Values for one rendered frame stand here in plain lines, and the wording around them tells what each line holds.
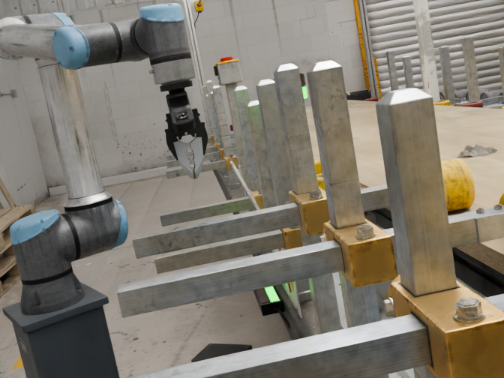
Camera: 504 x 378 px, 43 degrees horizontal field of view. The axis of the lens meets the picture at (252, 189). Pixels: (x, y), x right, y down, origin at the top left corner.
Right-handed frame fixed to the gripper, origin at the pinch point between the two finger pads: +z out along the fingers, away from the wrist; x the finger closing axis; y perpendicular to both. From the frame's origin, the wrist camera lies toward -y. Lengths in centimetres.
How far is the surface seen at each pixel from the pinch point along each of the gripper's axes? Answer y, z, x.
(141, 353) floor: 147, 97, 37
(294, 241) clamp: -25.2, 13.1, -15.2
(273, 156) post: -18.0, -2.6, -15.3
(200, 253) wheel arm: -21.3, 12.4, 2.3
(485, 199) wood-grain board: -43, 8, -45
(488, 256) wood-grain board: -66, 9, -33
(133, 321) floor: 193, 97, 42
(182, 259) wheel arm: -21.2, 13.0, 5.9
